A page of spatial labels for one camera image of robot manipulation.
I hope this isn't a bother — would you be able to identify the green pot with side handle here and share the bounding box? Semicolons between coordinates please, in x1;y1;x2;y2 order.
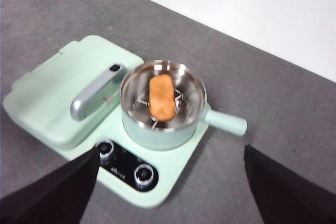
120;60;248;151

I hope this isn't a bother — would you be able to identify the silver griddle cover handle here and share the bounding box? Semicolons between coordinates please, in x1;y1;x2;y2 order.
69;62;127;122

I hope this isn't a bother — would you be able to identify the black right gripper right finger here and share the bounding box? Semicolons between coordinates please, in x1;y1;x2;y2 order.
243;144;336;224

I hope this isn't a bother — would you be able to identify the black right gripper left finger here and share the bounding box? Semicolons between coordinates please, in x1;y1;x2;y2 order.
0;146;101;224

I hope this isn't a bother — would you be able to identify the brown potato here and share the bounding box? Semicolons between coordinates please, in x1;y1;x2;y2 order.
149;74;176;122

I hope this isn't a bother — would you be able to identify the green hinged griddle cover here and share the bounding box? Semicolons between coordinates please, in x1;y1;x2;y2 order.
2;34;145;151

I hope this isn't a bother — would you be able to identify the silver control knob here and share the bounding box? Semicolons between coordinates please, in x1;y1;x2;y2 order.
94;139;116;159
133;164;155;185

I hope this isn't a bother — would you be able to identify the black control panel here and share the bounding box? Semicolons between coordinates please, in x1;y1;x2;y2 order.
94;140;160;193

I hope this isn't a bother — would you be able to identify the green breakfast machine base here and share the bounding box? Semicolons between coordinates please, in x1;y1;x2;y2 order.
56;102;213;208

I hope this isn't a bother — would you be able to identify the steel steamer rack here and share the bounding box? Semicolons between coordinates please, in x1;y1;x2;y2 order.
133;89;188;130

